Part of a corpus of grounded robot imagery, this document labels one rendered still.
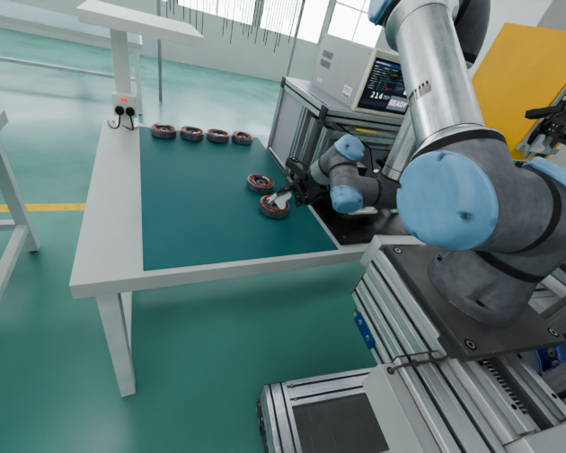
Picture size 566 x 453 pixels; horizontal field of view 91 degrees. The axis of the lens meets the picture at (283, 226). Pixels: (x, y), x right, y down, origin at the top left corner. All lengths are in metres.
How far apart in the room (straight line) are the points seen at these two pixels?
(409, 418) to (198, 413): 1.03
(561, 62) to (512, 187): 4.42
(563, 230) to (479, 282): 0.12
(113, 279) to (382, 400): 0.62
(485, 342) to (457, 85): 0.37
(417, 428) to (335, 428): 0.80
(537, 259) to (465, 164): 0.20
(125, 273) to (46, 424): 0.81
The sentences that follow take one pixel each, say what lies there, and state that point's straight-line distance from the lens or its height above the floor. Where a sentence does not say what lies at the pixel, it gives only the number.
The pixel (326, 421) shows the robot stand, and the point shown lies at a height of 0.21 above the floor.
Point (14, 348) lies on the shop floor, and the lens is 1.68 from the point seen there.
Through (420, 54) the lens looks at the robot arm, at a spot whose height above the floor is 1.34.
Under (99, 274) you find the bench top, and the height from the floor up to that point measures 0.75.
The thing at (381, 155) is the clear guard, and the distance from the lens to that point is 1.01.
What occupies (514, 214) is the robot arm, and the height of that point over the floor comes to 1.22.
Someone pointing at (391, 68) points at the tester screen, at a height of 1.28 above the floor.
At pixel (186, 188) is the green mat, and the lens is 1.10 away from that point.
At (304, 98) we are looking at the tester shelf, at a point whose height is 1.09.
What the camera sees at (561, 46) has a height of 1.81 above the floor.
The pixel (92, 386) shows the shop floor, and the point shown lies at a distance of 1.49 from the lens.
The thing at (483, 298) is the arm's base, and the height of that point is 1.07.
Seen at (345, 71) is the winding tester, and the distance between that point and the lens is 1.28.
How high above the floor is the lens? 1.33
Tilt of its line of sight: 36 degrees down
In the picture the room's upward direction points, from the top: 17 degrees clockwise
